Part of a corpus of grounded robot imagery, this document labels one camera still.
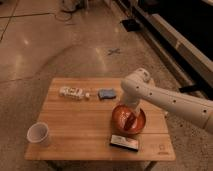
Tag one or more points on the wooden folding table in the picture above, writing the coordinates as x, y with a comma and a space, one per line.
81, 130

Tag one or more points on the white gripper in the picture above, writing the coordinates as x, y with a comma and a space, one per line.
129, 117

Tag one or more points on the blue sponge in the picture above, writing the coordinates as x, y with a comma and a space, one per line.
106, 94

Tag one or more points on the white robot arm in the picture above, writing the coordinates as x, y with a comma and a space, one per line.
196, 110

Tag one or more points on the black floor plate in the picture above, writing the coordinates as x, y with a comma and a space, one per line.
130, 25

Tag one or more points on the white paper cup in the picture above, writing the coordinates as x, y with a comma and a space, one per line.
39, 134

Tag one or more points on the orange ceramic bowl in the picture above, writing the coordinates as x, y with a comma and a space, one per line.
117, 120

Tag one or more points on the black rectangular box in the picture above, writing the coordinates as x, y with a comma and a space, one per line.
124, 142

